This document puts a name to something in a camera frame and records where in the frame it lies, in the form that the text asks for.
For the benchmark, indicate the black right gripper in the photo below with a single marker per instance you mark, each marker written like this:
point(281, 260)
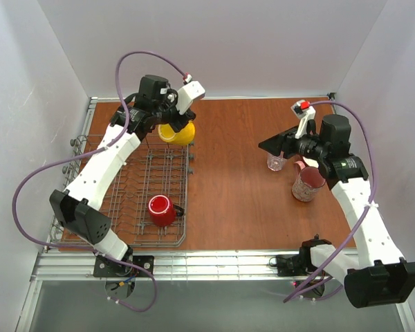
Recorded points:
point(292, 140)

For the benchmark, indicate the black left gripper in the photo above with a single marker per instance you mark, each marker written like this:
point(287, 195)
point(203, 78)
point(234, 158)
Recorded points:
point(179, 120)

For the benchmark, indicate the yellow mug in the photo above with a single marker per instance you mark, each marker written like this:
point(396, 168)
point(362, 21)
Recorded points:
point(184, 137)

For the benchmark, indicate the clear glass cup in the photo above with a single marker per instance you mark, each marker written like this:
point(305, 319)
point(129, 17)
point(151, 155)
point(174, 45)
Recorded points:
point(275, 163)

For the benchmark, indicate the pink ghost pattern mug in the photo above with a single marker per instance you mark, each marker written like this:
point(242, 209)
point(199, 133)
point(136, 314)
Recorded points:
point(307, 183)

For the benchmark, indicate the bright red mug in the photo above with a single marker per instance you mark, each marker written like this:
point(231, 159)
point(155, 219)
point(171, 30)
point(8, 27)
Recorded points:
point(162, 211)

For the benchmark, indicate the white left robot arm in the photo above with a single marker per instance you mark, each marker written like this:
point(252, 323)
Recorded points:
point(77, 207)

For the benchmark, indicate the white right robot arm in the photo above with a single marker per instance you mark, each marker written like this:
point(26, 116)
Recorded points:
point(380, 275)

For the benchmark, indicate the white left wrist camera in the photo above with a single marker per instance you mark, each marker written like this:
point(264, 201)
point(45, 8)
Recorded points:
point(191, 90)

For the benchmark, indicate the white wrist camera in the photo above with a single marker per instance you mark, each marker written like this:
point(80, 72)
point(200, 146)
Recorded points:
point(191, 90)
point(304, 112)

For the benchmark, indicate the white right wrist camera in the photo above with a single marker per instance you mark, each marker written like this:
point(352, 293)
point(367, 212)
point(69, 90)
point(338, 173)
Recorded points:
point(304, 112)

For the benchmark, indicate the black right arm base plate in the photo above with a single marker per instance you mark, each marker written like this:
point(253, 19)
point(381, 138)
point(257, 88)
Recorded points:
point(297, 265)

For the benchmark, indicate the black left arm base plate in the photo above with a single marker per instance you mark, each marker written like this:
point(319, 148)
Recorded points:
point(106, 268)

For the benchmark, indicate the aluminium frame rail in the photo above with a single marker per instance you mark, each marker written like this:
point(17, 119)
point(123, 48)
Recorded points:
point(173, 266)

